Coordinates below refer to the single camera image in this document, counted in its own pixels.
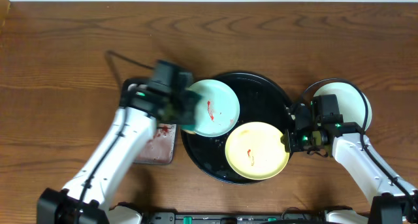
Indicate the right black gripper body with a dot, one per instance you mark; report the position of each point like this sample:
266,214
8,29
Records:
301,139

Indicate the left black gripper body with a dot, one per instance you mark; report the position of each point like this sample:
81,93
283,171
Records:
188,106

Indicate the green yellow sponge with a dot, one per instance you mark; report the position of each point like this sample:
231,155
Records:
191,116

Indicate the yellow plate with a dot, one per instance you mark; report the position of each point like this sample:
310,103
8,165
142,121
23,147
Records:
254,150

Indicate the light blue plate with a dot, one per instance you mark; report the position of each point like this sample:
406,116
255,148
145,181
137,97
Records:
217,111
351,104

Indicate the light blue plate front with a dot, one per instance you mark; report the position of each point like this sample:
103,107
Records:
351,104

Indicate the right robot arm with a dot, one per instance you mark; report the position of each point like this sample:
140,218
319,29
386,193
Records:
339,128

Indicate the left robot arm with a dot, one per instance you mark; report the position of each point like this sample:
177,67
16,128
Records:
87,197

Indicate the round black tray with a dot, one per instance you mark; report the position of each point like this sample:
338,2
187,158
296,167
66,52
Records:
260,99

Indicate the rectangular black soapy tray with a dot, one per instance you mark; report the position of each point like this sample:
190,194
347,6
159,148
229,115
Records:
160,145

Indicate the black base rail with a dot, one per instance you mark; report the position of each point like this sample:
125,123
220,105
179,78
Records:
172,218

